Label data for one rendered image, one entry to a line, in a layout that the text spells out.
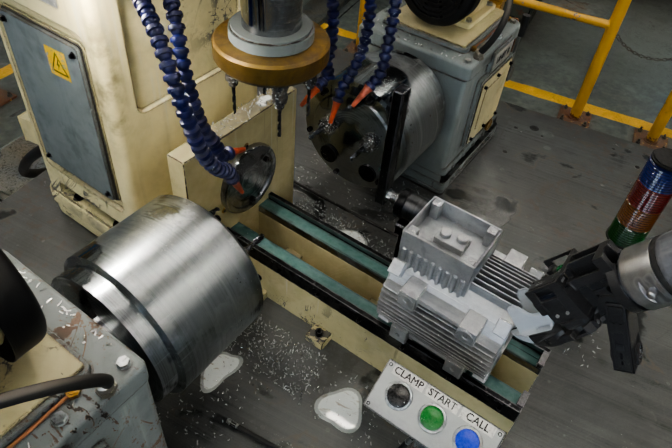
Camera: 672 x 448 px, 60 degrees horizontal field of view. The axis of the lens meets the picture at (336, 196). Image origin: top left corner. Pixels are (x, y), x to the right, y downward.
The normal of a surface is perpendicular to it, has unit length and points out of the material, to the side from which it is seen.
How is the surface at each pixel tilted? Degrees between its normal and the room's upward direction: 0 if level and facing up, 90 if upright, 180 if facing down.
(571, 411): 0
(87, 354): 0
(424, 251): 90
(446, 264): 90
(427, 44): 0
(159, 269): 21
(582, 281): 90
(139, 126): 90
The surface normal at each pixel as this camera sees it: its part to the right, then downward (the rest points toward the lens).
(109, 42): 0.81, 0.44
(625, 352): -0.55, 0.51
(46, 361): 0.07, -0.73
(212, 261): 0.54, -0.33
